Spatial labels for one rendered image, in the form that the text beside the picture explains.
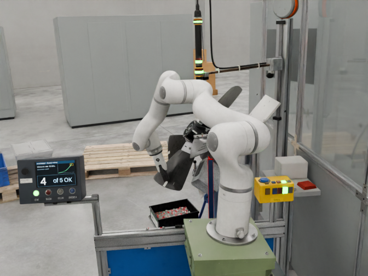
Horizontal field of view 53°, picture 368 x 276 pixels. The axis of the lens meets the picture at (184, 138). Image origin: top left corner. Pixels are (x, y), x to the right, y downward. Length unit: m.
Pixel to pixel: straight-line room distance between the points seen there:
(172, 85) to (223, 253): 0.67
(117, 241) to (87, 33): 5.79
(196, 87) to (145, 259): 0.86
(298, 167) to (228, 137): 1.19
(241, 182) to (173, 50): 6.53
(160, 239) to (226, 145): 0.75
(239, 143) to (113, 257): 0.94
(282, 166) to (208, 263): 1.16
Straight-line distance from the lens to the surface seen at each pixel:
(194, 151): 1.82
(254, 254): 1.34
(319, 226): 2.44
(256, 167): 2.25
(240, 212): 1.34
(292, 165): 2.33
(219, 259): 1.28
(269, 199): 1.77
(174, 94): 1.50
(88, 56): 7.29
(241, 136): 1.23
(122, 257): 1.89
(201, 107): 1.41
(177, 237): 1.81
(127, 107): 7.54
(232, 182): 1.29
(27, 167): 1.71
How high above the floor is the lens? 1.76
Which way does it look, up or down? 16 degrees down
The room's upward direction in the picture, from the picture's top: 2 degrees counter-clockwise
